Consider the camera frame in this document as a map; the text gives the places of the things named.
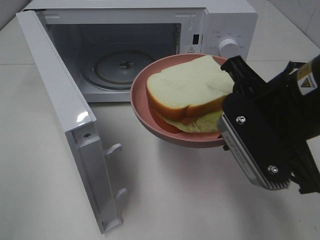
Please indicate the pink round plate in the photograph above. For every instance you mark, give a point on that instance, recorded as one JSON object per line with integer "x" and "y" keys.
{"x": 146, "y": 114}

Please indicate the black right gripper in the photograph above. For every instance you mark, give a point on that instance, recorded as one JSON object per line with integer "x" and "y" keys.
{"x": 293, "y": 117}

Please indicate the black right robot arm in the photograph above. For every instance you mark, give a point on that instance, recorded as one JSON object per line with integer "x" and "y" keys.
{"x": 308, "y": 75}

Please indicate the yellow egg sheet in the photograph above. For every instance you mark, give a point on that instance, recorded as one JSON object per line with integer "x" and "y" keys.
{"x": 204, "y": 124}

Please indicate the white upper microwave knob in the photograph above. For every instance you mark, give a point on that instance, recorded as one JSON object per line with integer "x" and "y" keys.
{"x": 228, "y": 47}

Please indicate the white microwave door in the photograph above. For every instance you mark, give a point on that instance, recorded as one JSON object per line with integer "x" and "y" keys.
{"x": 77, "y": 121}

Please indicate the white microwave oven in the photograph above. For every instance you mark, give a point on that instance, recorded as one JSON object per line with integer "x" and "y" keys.
{"x": 83, "y": 31}

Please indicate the white warning label sticker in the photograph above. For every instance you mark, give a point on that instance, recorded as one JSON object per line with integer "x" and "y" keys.
{"x": 190, "y": 49}

